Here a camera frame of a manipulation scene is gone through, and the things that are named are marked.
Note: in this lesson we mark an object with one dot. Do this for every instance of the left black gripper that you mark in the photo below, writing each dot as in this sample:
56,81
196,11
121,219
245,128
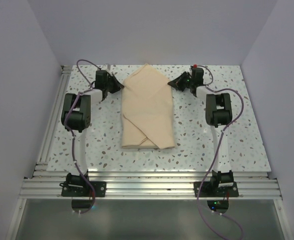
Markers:
117,85

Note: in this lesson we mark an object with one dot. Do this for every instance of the aluminium rail frame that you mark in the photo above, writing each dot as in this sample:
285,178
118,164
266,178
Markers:
155,174

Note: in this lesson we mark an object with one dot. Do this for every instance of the beige cloth mat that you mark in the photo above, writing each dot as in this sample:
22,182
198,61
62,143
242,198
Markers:
147,110

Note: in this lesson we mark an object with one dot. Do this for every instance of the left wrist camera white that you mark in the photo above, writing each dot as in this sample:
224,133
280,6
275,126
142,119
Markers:
107,67

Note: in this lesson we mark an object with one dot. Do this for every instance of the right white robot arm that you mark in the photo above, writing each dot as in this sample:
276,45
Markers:
218,113

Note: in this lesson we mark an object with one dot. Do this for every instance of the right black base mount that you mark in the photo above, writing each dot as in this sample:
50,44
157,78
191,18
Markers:
220,185

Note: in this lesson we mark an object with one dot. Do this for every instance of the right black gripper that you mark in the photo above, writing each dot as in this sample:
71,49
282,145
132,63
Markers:
177,83

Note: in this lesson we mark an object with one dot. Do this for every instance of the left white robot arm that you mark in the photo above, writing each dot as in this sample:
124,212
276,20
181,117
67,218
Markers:
76,115

